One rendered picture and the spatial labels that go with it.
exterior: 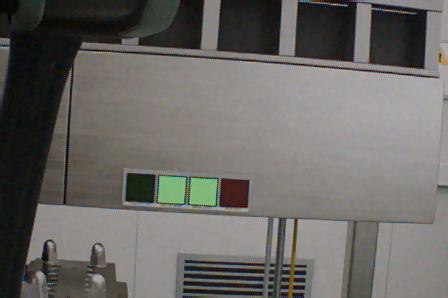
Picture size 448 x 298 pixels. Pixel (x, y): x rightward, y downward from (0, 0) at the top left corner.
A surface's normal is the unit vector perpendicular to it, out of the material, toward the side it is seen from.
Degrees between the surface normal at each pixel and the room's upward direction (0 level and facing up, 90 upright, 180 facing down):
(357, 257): 90
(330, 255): 90
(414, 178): 90
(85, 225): 90
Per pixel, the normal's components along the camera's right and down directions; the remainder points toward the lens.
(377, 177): 0.13, 0.06
